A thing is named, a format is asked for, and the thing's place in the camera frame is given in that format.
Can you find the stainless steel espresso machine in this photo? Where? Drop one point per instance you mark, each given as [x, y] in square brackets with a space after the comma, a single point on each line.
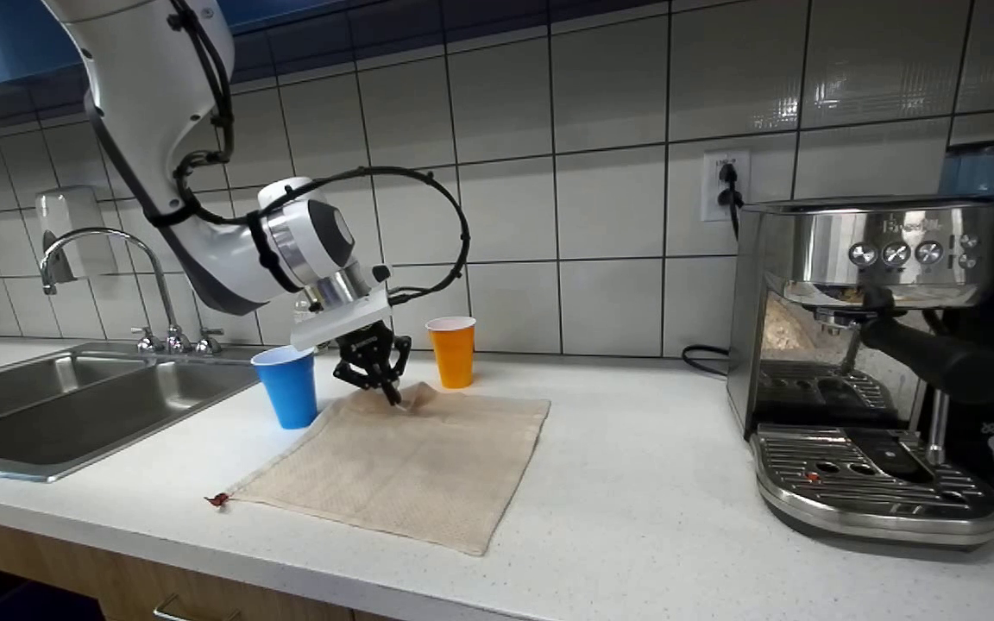
[853, 471]

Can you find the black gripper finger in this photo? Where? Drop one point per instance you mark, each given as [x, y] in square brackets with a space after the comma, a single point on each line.
[361, 376]
[393, 386]

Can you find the wooden base cabinet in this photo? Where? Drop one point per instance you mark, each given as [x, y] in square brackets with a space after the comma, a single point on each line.
[118, 580]

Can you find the blue upper cabinet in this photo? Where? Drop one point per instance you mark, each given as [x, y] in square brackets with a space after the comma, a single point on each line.
[14, 35]

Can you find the blue plastic cup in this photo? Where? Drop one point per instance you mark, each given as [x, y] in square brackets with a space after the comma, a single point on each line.
[287, 393]

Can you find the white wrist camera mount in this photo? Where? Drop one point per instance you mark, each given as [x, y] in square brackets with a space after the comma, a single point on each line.
[344, 322]

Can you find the white wall soap dispenser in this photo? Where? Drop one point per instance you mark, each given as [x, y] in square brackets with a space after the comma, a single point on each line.
[67, 219]

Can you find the beige cloth towel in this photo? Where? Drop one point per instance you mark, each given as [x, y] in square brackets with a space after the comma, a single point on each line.
[404, 471]

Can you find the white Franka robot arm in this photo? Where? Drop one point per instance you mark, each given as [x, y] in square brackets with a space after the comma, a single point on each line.
[152, 80]

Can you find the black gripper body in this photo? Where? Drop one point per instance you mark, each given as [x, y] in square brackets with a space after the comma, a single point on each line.
[372, 351]

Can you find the chrome faucet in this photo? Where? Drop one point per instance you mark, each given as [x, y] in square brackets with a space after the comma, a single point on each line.
[152, 260]

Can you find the stainless steel sink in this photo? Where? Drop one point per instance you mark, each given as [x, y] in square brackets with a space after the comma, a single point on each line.
[59, 417]

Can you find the white wall outlet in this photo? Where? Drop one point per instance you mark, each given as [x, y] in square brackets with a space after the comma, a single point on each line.
[708, 186]

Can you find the orange plastic cup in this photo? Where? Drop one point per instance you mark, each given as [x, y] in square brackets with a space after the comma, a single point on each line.
[455, 356]

